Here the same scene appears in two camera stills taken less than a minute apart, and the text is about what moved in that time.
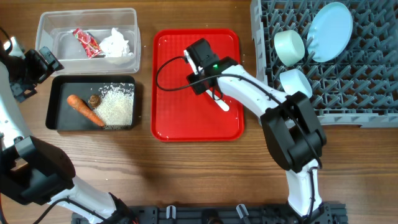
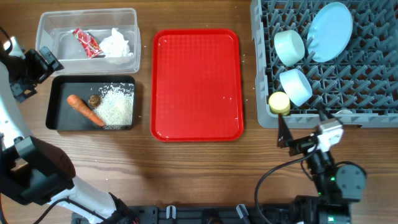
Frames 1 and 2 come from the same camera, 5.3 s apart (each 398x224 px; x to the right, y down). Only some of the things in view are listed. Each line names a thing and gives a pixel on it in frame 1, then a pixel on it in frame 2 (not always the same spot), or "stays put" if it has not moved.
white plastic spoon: [223, 106] → [344, 111]
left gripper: [44, 71] stays put
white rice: [115, 108] stays put
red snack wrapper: [89, 42] stays put
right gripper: [197, 84] → [298, 144]
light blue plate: [329, 31] stays put
